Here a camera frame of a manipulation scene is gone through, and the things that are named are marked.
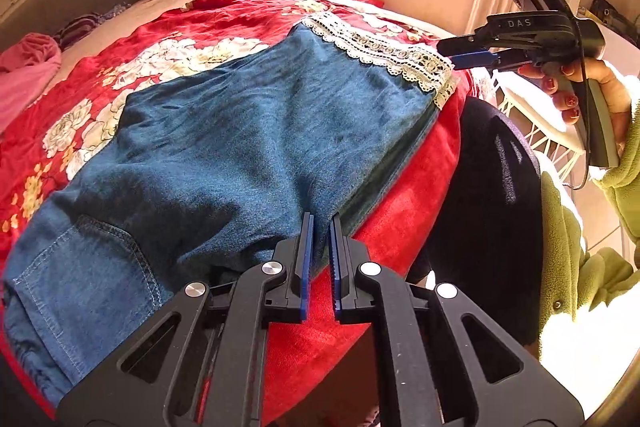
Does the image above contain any person's right forearm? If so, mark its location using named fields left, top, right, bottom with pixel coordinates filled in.
left=602, top=79, right=640, bottom=253

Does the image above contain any blue denim pants lace trim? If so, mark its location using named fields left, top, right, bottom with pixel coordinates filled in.
left=2, top=12, right=458, bottom=408

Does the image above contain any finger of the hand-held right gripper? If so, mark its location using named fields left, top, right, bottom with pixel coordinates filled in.
left=446, top=49, right=503, bottom=71
left=436, top=33, right=493, bottom=54

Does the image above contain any person's black-clad leg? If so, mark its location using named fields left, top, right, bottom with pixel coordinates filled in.
left=407, top=97, right=545, bottom=358

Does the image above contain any person's right hand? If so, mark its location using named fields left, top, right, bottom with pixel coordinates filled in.
left=517, top=59, right=632, bottom=146

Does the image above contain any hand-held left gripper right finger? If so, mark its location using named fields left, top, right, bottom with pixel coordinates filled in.
left=327, top=213, right=586, bottom=427

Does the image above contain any purple patterned cloth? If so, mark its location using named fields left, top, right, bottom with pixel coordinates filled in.
left=97, top=2, right=132, bottom=26

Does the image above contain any red floral blanket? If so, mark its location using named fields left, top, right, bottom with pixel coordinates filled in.
left=0, top=0, right=496, bottom=427

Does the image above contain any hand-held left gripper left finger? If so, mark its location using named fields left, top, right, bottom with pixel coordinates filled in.
left=56, top=212, right=316, bottom=427

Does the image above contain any beige bed sheet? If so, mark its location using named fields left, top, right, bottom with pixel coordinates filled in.
left=50, top=0, right=236, bottom=72

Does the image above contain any striped garment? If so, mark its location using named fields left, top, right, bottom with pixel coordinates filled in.
left=52, top=13, right=108, bottom=50

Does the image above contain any pink cloth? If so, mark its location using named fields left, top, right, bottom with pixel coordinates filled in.
left=0, top=33, right=62, bottom=132

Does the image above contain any person's green fleece jacket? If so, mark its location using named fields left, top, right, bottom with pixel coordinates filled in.
left=537, top=169, right=640, bottom=324

